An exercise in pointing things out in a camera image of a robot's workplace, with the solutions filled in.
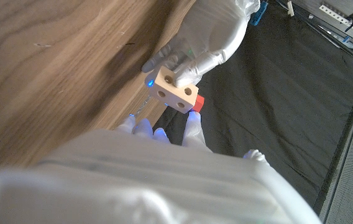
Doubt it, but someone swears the small wooden block with holes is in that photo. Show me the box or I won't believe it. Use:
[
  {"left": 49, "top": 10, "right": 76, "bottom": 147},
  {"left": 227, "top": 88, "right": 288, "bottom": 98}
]
[{"left": 148, "top": 65, "right": 199, "bottom": 114}]

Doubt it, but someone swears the red-headed screw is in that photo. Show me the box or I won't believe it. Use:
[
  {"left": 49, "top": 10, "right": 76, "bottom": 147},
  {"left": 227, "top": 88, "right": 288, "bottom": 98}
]
[{"left": 191, "top": 94, "right": 205, "bottom": 113}]

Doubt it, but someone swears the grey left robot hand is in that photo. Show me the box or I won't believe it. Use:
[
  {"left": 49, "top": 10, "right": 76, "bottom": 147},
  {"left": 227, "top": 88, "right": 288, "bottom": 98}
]
[{"left": 141, "top": 0, "right": 261, "bottom": 88}]

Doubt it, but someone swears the black backdrop curtain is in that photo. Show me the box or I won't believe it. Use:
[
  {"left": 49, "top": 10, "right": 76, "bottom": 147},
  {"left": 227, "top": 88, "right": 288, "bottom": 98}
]
[{"left": 153, "top": 0, "right": 353, "bottom": 208}]

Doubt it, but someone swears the white perforated metal rail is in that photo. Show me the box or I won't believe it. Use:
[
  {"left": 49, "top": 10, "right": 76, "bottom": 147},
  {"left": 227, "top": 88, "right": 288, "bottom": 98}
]
[{"left": 318, "top": 3, "right": 353, "bottom": 43}]

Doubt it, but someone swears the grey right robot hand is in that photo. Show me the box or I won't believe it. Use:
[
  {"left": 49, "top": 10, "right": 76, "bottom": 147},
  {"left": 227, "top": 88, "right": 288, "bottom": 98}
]
[{"left": 0, "top": 111, "right": 322, "bottom": 224}]

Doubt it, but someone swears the grey tape outline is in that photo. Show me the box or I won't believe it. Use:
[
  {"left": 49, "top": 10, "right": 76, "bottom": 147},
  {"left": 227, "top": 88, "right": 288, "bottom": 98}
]
[{"left": 131, "top": 95, "right": 152, "bottom": 118}]

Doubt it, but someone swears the black backdrop stand pole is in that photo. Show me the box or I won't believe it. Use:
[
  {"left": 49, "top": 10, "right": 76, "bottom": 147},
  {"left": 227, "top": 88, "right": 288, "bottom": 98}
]
[{"left": 277, "top": 0, "right": 353, "bottom": 71}]

